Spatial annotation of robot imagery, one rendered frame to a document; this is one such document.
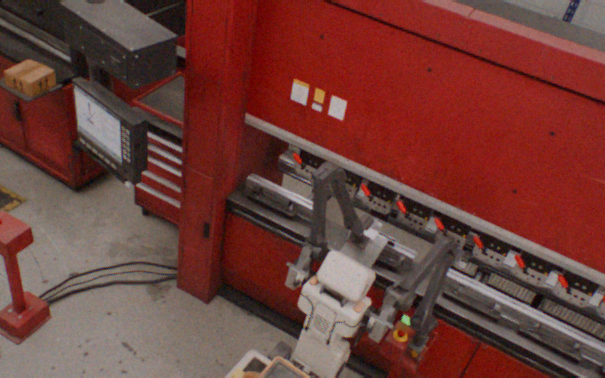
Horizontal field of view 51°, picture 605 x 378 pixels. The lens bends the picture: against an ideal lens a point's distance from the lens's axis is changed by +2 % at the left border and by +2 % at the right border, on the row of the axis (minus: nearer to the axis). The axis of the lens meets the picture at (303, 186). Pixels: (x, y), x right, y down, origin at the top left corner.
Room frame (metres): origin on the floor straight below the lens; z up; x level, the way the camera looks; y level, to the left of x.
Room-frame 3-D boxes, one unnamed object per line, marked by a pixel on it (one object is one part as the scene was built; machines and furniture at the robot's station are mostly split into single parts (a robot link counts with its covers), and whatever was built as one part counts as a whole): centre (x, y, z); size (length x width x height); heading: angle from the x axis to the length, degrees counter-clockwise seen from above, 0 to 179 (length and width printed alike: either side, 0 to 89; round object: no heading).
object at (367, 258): (2.36, -0.37, 1.00); 0.26 x 0.18 x 0.01; 159
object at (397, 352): (2.01, -0.68, 0.75); 0.20 x 0.16 x 0.18; 63
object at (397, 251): (2.48, -0.48, 0.92); 0.39 x 0.06 x 0.10; 69
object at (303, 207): (2.70, 0.08, 0.92); 0.50 x 0.06 x 0.10; 69
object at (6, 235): (2.20, 1.46, 0.41); 0.25 x 0.20 x 0.83; 159
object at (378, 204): (2.51, -0.40, 1.26); 0.15 x 0.09 x 0.17; 69
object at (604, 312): (2.07, -1.52, 1.26); 0.15 x 0.09 x 0.17; 69
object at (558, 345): (2.08, -1.34, 0.89); 0.30 x 0.05 x 0.03; 69
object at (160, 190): (3.37, 0.84, 0.50); 0.50 x 0.50 x 1.00; 69
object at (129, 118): (2.38, 0.94, 1.42); 0.45 x 0.12 x 0.36; 56
